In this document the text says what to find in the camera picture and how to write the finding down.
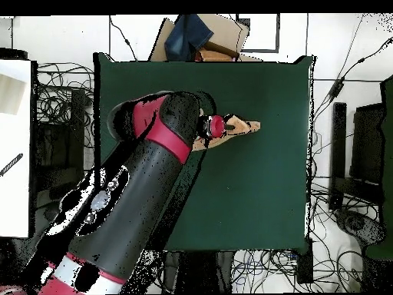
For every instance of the black equipment rack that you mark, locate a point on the black equipment rack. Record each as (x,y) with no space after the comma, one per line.
(50,153)

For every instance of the dark green table cloth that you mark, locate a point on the dark green table cloth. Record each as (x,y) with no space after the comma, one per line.
(261,184)

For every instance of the brown cardboard box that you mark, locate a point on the brown cardboard box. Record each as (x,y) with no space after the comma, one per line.
(225,30)

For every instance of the blue denim jeans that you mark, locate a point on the blue denim jeans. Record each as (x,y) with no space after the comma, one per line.
(184,37)

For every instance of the black upright bar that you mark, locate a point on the black upright bar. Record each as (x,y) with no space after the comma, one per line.
(337,153)

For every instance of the black striped tool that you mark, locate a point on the black striped tool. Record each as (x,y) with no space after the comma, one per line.
(12,163)

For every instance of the folded orange-brown cloth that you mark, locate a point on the folded orange-brown cloth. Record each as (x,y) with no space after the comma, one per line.
(215,56)

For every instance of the beige paper sheet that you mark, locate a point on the beige paper sheet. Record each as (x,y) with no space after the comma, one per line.
(10,92)

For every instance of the white desk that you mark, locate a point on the white desk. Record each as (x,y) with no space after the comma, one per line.
(15,199)

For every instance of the black power strip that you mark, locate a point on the black power strip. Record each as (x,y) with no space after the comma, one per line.
(304,264)

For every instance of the tan terry towel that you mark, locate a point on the tan terry towel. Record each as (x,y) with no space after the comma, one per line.
(242,126)

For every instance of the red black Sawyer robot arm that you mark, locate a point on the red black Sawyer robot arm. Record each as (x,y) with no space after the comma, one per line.
(147,190)

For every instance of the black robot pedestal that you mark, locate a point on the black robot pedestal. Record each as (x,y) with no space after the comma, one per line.
(199,270)

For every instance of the black flat panel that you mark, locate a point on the black flat panel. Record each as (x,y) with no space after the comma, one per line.
(367,144)

